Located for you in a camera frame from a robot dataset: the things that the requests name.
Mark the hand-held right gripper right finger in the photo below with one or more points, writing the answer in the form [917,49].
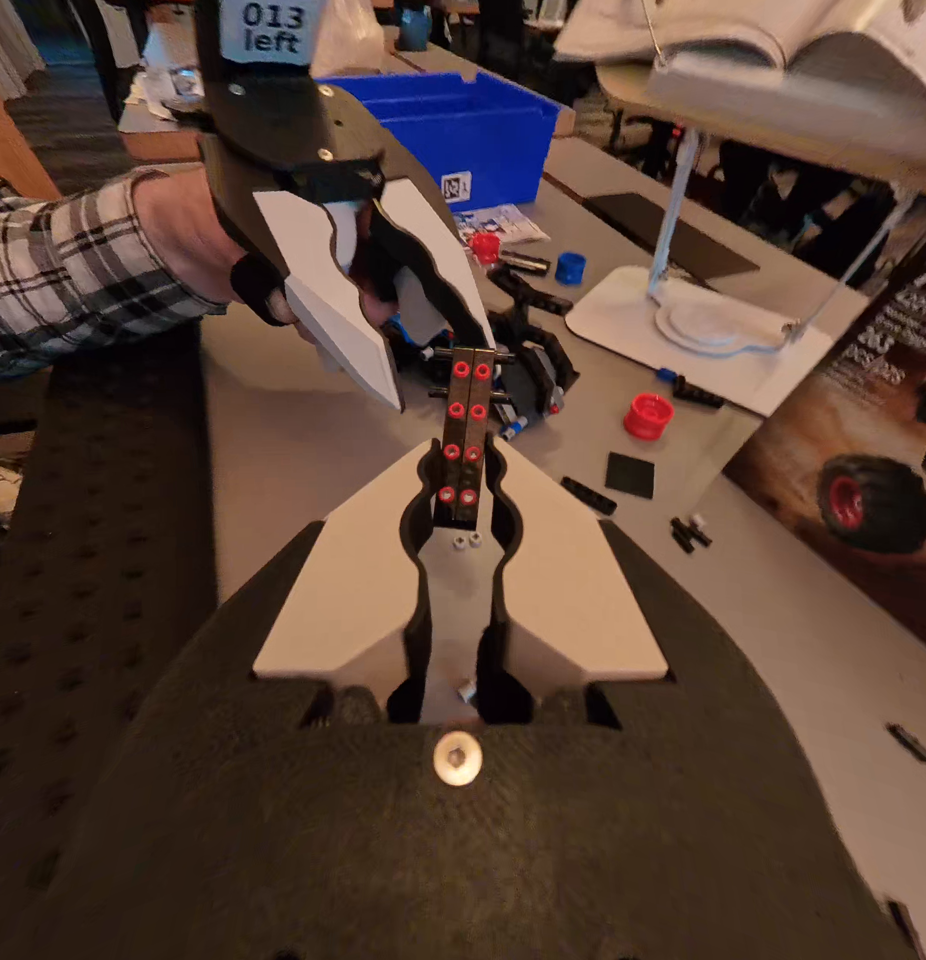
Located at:
[583,600]

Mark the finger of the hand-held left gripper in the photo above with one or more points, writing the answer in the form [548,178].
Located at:
[313,285]
[433,232]

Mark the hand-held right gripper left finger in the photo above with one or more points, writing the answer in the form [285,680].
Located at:
[343,600]

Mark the black blue toy car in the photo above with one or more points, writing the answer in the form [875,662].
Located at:
[538,360]

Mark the black beam assembly red pins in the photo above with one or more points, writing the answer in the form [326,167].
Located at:
[463,420]

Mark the instruction book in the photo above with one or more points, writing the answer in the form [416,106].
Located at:
[732,30]

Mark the person's left forearm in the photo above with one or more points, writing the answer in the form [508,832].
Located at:
[58,262]

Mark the light grey desk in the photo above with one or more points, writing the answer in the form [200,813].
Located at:
[320,450]

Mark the black desk mat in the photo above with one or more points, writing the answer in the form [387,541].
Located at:
[672,232]

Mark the person's left hand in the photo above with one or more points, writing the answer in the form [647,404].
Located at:
[185,232]

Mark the small red wheel hub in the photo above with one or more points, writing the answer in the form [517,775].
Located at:
[484,246]

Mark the black short beam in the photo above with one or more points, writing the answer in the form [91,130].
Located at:
[589,495]

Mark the blue storage bin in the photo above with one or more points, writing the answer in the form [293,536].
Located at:
[463,127]

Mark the clear plastic bag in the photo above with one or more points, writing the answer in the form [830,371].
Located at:
[346,37]

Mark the black square tile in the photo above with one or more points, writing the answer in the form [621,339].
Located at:
[629,474]

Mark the blue wheel hub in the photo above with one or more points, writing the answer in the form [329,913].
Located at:
[570,268]

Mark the white book stand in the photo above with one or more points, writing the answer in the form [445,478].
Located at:
[620,315]

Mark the dark dimpled panel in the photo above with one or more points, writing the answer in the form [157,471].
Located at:
[95,600]

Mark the white oval stand base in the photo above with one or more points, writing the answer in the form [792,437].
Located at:
[702,322]

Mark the toy set box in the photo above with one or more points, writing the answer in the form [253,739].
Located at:
[845,450]

